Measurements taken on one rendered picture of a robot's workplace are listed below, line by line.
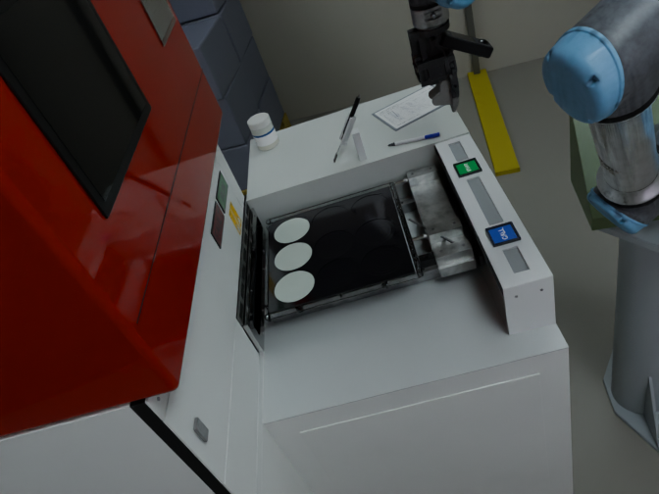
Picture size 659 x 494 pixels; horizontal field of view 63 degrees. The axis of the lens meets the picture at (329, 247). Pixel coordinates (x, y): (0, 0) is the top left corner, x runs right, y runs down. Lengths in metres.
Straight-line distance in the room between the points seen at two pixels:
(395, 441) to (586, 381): 0.97
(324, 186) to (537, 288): 0.67
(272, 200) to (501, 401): 0.78
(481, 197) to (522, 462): 0.65
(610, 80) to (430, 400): 0.70
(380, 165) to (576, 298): 1.12
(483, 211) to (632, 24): 0.57
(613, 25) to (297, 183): 0.93
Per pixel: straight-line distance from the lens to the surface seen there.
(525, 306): 1.11
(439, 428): 1.26
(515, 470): 1.50
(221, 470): 0.95
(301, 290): 1.26
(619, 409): 2.02
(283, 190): 1.49
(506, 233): 1.16
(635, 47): 0.79
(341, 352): 1.21
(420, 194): 1.44
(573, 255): 2.47
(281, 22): 3.81
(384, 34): 3.79
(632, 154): 0.98
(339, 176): 1.48
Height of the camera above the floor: 1.74
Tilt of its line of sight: 39 degrees down
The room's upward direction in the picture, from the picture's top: 22 degrees counter-clockwise
